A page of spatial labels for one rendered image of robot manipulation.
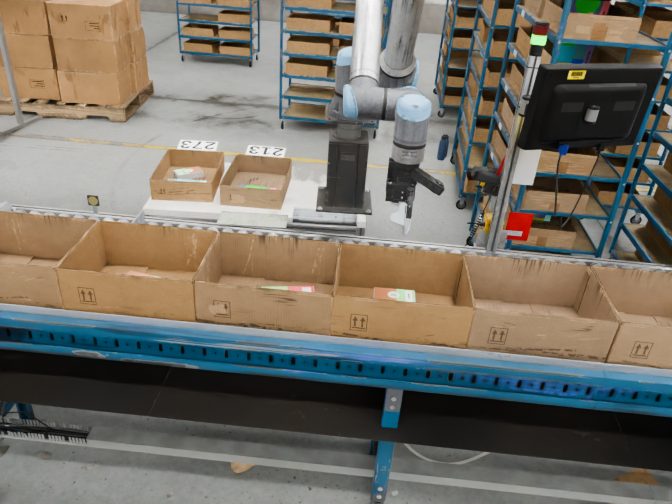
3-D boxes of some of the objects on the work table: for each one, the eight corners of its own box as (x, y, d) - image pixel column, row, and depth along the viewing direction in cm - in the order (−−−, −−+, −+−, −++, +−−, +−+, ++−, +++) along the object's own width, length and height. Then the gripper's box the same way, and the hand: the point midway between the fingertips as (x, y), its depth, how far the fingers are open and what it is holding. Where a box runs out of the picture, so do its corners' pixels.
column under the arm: (317, 187, 291) (321, 123, 274) (370, 191, 291) (376, 127, 274) (315, 211, 269) (318, 143, 252) (372, 215, 269) (379, 147, 252)
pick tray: (292, 176, 301) (292, 158, 296) (281, 210, 268) (281, 190, 263) (237, 172, 301) (236, 153, 296) (219, 205, 268) (218, 185, 263)
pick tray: (225, 169, 303) (224, 151, 298) (213, 202, 270) (212, 183, 265) (169, 167, 302) (168, 148, 297) (150, 199, 269) (148, 179, 264)
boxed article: (204, 177, 292) (203, 171, 290) (178, 182, 286) (177, 175, 284) (199, 172, 297) (198, 166, 295) (173, 176, 291) (173, 170, 289)
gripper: (389, 147, 169) (382, 211, 180) (389, 170, 155) (381, 238, 166) (419, 150, 169) (410, 213, 180) (421, 172, 155) (412, 240, 165)
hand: (406, 224), depth 172 cm, fingers open, 10 cm apart
